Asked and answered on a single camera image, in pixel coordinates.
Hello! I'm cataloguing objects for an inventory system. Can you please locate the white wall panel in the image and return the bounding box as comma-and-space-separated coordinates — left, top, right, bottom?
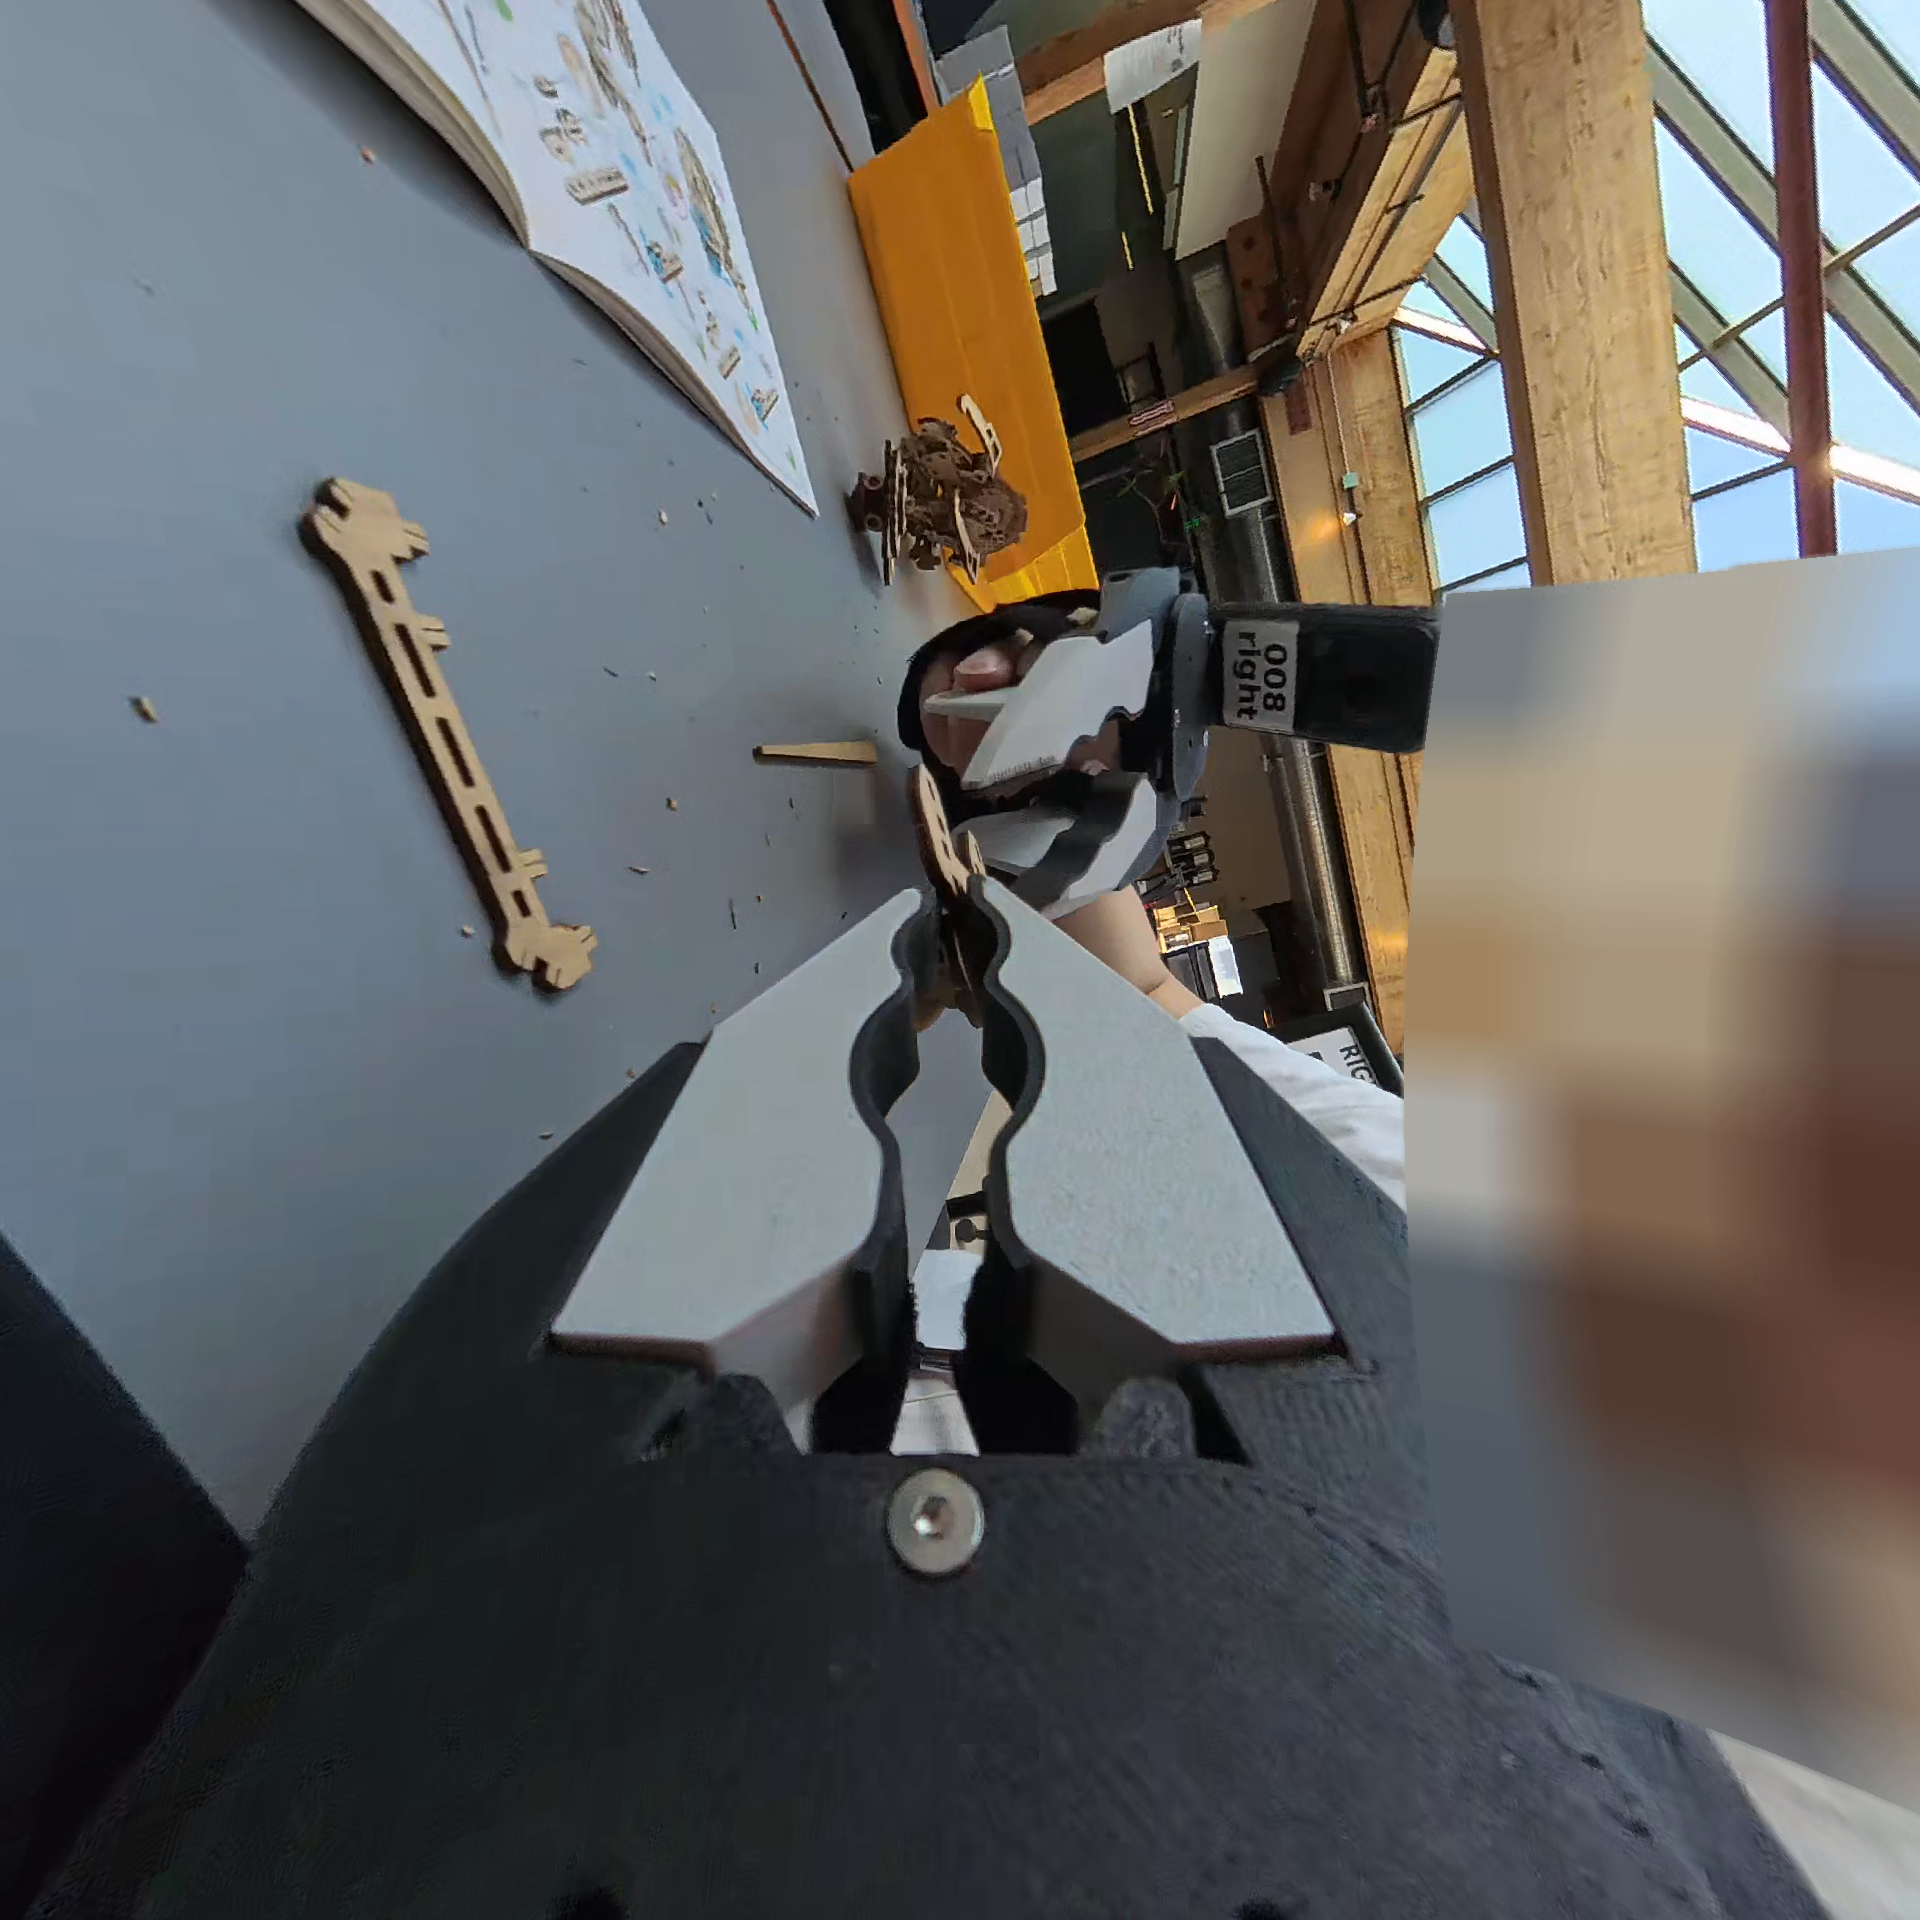
1172, 0, 1329, 264

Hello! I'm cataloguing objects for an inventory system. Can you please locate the small wooden crank assembly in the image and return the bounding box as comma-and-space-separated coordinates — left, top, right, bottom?
908, 760, 999, 1029

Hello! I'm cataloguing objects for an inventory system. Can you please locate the person's right hand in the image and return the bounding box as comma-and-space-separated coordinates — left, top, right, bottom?
929, 634, 1041, 789

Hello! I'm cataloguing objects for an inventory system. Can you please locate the red steel column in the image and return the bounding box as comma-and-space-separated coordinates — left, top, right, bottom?
1762, 0, 1845, 559

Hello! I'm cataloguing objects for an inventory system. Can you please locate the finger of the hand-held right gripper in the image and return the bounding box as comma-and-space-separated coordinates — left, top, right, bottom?
919, 616, 1161, 794
960, 776, 1172, 920

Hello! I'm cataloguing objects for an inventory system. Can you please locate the yellow plastic bin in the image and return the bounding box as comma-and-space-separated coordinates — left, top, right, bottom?
848, 76, 1105, 614

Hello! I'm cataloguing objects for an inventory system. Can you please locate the thick wooden roof post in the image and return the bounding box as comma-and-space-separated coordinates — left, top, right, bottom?
1443, 0, 1701, 589

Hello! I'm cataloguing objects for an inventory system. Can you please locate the open instruction booklet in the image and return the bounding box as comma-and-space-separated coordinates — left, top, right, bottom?
293, 0, 818, 518

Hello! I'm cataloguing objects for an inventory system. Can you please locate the dark wooden gear model assembly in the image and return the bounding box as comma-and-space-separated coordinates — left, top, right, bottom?
848, 394, 1033, 587

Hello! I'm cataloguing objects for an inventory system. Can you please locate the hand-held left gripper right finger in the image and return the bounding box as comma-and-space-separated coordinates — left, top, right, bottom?
959, 877, 1339, 1453

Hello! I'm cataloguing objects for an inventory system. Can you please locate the long slotted wooden strip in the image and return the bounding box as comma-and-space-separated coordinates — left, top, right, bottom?
299, 477, 600, 991

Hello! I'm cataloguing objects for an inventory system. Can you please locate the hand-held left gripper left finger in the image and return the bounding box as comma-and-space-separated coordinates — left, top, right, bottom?
551, 887, 924, 1453

